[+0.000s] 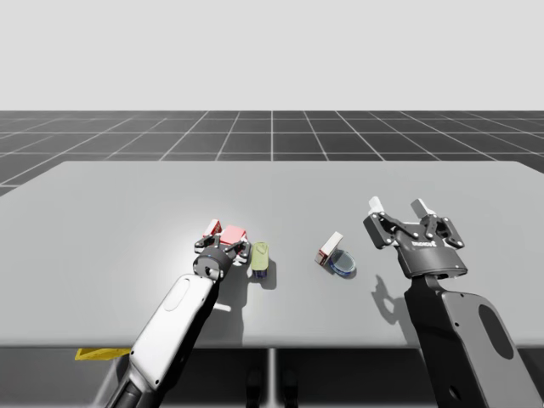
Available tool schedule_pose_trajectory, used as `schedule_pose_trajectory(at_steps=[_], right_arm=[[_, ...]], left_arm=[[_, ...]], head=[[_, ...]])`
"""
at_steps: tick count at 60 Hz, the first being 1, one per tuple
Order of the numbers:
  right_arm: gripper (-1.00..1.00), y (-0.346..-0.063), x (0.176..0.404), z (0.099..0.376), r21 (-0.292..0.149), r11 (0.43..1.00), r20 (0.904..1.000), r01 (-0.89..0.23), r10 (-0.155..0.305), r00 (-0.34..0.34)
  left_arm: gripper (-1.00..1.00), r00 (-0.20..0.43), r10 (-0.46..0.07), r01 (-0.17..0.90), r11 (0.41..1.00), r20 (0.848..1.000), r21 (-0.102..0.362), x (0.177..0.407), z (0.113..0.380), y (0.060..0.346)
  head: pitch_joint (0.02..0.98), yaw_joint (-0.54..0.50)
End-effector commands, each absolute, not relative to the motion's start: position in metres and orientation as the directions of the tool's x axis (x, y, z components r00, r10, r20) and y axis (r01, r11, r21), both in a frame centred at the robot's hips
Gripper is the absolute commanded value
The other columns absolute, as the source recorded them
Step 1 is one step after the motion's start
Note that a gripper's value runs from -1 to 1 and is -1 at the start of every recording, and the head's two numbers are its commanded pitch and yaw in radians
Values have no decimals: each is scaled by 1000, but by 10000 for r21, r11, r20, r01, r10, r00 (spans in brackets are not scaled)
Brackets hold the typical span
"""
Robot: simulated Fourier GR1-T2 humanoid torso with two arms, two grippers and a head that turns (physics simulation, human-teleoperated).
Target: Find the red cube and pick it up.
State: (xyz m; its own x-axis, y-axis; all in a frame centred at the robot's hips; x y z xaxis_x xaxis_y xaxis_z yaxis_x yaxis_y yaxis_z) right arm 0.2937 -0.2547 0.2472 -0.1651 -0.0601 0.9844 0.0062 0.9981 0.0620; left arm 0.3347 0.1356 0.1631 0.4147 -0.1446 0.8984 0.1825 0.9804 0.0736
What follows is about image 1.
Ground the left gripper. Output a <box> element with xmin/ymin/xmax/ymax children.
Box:
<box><xmin>191</xmin><ymin>233</ymin><xmax>253</xmax><ymax>282</ymax></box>

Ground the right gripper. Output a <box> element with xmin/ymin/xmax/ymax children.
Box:
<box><xmin>362</xmin><ymin>195</ymin><xmax>469</xmax><ymax>280</ymax></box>

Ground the pink cube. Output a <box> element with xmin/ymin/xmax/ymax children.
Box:
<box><xmin>219</xmin><ymin>224</ymin><xmax>249</xmax><ymax>247</ymax></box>

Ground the green and blue rectangular can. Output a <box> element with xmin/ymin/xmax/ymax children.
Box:
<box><xmin>250</xmin><ymin>241</ymin><xmax>271</xmax><ymax>280</ymax></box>

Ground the blue flat can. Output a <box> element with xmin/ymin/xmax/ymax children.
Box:
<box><xmin>329</xmin><ymin>249</ymin><xmax>356</xmax><ymax>278</ymax></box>

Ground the red and white carton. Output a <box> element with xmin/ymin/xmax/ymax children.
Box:
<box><xmin>314</xmin><ymin>231</ymin><xmax>345</xmax><ymax>268</ymax></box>

